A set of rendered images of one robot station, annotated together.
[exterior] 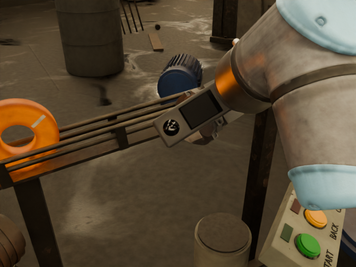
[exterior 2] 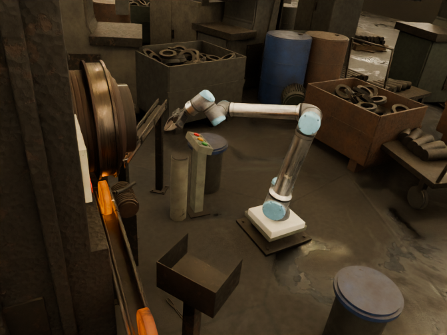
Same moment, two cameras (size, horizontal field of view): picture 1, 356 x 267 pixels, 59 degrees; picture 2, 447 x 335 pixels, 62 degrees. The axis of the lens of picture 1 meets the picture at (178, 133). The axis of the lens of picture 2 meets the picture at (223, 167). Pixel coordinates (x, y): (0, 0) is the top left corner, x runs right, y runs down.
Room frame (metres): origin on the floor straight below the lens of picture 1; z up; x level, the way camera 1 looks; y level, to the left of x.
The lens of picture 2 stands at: (-0.96, 1.59, 1.76)
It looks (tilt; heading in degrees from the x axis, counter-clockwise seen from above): 31 degrees down; 303
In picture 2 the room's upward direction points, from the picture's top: 6 degrees clockwise
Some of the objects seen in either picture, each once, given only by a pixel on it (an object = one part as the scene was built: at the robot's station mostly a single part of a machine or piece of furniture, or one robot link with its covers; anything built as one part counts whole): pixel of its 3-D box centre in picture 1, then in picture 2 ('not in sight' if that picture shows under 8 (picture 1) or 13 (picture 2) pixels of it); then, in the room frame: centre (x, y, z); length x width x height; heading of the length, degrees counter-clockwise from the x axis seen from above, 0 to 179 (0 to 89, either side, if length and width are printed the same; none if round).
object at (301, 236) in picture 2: not in sight; (273, 226); (-0.15, -0.43, 0.04); 0.40 x 0.40 x 0.08; 64
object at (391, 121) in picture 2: not in sight; (357, 121); (-0.13, -2.18, 0.33); 0.93 x 0.73 x 0.66; 157
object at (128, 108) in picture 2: not in sight; (124, 117); (0.16, 0.64, 1.11); 0.28 x 0.06 x 0.28; 150
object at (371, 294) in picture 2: not in sight; (356, 318); (-0.90, 0.13, 0.21); 0.32 x 0.32 x 0.43
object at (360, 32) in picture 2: not in sight; (358, 38); (1.64, -7.86, 0.16); 1.20 x 0.82 x 0.32; 140
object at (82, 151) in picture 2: not in sight; (80, 156); (-0.03, 0.98, 1.15); 0.26 x 0.02 x 0.18; 150
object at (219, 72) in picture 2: not in sight; (186, 83); (1.70, -1.61, 0.39); 1.03 x 0.83 x 0.77; 75
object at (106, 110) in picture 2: not in sight; (100, 120); (0.21, 0.72, 1.11); 0.47 x 0.06 x 0.47; 150
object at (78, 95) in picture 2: not in sight; (78, 122); (0.25, 0.79, 1.11); 0.47 x 0.10 x 0.47; 150
